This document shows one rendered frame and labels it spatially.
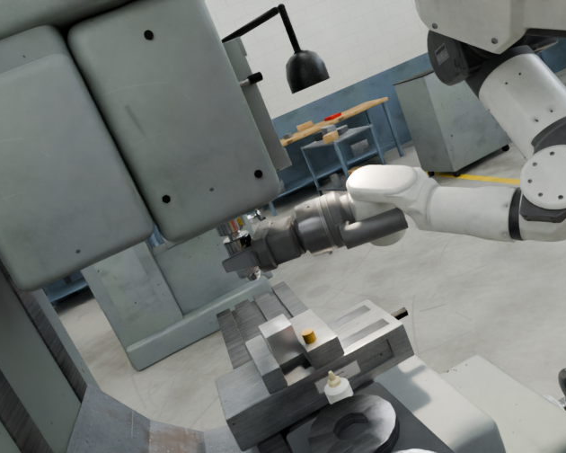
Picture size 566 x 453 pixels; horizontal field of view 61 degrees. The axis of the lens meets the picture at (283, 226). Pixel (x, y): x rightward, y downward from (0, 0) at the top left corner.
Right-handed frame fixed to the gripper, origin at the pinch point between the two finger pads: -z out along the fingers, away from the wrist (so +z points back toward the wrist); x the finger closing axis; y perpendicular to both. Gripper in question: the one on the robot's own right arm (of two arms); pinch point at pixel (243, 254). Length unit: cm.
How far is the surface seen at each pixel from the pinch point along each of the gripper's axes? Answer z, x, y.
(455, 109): 133, -435, 58
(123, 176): -5.8, 14.4, -19.6
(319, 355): 5.1, 1.8, 20.9
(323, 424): 10.3, 33.1, 10.3
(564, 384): 47, -22, 60
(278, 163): 11.2, -2.0, -11.6
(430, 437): 20.1, 37.0, 11.7
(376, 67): 103, -732, -5
